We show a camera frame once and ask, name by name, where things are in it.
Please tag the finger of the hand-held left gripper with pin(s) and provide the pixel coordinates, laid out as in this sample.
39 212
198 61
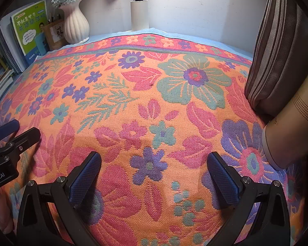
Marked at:
23 138
7 127

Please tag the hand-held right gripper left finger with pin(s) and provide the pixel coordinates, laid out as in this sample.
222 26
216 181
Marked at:
85 176

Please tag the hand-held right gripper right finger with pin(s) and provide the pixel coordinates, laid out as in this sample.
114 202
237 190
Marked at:
222 178

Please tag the stack of flat books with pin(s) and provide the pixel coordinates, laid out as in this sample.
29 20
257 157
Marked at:
0 84

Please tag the beige thermos bottle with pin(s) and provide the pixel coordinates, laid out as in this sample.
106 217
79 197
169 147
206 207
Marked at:
292 128

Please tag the row of standing books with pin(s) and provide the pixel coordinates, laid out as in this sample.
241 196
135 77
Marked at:
7 38

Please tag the light blue bookend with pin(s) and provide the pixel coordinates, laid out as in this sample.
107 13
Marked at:
42 43

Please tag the floral woven mat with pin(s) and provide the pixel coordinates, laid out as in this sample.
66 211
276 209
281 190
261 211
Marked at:
156 107

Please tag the brown pen holder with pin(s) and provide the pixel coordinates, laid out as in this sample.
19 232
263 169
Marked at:
54 34

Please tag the green cover book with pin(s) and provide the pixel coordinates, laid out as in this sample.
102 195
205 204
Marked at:
28 25

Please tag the pens in holder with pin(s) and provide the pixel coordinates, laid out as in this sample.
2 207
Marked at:
55 18

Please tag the white ribbed vase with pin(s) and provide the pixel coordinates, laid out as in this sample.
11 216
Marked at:
74 23

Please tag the grey zip pouch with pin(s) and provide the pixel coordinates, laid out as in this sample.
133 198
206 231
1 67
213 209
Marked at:
277 56

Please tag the white desk lamp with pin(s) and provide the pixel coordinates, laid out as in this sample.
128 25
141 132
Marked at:
140 15

